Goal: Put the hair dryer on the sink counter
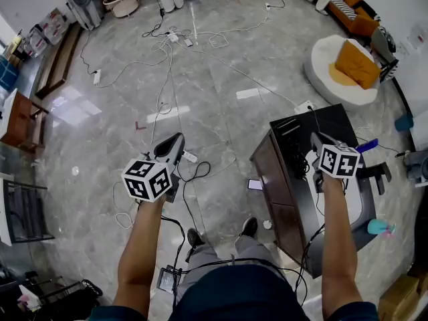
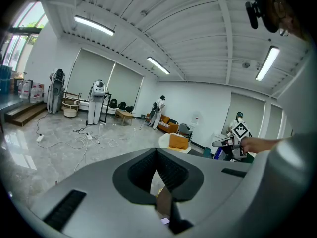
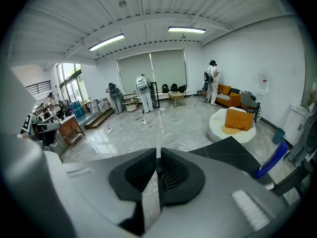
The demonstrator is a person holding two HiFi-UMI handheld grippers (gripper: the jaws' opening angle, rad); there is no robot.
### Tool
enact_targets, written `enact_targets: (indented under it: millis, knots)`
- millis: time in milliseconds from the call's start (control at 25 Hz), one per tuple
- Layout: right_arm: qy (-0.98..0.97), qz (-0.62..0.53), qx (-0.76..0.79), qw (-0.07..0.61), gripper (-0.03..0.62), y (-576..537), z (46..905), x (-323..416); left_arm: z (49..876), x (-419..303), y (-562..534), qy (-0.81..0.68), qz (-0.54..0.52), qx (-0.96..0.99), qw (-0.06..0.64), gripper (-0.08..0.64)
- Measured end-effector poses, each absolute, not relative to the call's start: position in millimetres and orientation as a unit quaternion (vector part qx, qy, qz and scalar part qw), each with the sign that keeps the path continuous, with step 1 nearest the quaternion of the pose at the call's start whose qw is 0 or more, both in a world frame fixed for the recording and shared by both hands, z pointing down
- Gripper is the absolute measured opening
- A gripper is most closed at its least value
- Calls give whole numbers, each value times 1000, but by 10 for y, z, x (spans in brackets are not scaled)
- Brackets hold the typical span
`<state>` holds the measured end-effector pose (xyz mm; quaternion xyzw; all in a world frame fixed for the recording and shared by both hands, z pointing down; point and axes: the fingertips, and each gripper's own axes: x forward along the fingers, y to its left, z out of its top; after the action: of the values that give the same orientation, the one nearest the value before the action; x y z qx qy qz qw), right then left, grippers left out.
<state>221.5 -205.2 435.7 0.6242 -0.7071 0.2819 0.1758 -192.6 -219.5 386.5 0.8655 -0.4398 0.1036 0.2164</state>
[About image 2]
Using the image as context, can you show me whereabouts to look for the black head-mounted camera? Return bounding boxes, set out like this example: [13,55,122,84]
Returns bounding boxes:
[245,0,261,30]

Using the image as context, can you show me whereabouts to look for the ceiling tube light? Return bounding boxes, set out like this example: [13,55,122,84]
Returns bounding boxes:
[147,56,171,75]
[255,46,281,82]
[74,15,115,37]

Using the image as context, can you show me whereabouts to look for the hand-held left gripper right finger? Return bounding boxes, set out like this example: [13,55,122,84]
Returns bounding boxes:
[156,147,261,238]

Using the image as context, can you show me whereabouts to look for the wooden coffee table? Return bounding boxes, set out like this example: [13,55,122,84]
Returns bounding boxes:
[115,109,135,127]

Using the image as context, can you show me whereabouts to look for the white water dispenser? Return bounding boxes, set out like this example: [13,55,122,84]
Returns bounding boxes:
[191,110,204,128]

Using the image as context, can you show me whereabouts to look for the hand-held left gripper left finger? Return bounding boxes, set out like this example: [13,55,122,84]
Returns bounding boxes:
[29,147,164,238]

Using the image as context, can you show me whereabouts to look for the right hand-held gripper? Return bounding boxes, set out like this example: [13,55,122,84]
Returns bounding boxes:
[212,121,251,157]

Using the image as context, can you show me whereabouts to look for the white cabinet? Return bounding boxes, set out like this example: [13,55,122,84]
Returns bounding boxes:
[213,130,231,144]

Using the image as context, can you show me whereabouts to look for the black metal frame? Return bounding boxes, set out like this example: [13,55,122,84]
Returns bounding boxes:
[99,92,112,126]

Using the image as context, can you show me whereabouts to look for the person's head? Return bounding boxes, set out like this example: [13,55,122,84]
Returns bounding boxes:
[255,0,311,42]

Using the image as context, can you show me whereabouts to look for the orange sofa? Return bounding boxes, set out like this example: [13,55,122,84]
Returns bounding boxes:
[146,113,180,134]

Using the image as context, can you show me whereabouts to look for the person's right forearm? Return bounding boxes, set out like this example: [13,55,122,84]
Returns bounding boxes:
[241,136,291,155]

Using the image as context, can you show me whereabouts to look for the wooden steps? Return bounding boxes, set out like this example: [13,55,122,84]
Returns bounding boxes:
[4,102,48,127]

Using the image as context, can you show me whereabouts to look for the window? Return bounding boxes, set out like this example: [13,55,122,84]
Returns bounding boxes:
[4,1,48,72]

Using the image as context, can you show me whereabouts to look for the stack of blue boxes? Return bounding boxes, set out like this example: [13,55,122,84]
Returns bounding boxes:
[0,65,13,95]

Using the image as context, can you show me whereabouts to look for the grey chair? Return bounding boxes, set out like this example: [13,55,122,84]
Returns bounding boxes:
[178,122,194,144]

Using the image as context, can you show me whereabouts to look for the round rattan shelf stand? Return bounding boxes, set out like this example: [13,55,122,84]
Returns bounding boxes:
[61,92,82,119]

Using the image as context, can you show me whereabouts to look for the grey roller blind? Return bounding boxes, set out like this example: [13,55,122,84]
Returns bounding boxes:
[66,48,116,101]
[107,62,145,109]

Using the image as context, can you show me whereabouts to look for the row of clear water jugs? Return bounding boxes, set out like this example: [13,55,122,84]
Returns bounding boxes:
[18,79,45,104]

